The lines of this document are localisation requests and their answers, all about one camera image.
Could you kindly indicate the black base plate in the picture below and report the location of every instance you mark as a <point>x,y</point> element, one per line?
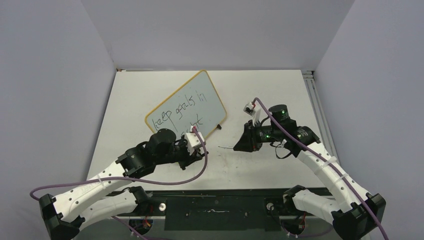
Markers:
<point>217,210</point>

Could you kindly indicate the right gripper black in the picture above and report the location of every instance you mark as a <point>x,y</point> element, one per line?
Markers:
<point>248,142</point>

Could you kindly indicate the aluminium frame rail right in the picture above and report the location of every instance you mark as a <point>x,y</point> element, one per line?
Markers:
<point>326,136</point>

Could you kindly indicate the yellow framed whiteboard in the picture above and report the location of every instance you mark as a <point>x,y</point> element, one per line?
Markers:
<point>195,103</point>

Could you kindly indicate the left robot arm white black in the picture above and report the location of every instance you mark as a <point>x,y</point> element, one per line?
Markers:
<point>88,202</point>

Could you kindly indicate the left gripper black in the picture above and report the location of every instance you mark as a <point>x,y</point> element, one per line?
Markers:
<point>188,159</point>

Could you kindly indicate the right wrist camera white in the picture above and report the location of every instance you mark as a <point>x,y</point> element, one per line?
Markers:
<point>254,111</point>

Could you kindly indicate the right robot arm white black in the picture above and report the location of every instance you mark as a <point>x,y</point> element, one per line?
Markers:
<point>353,211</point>

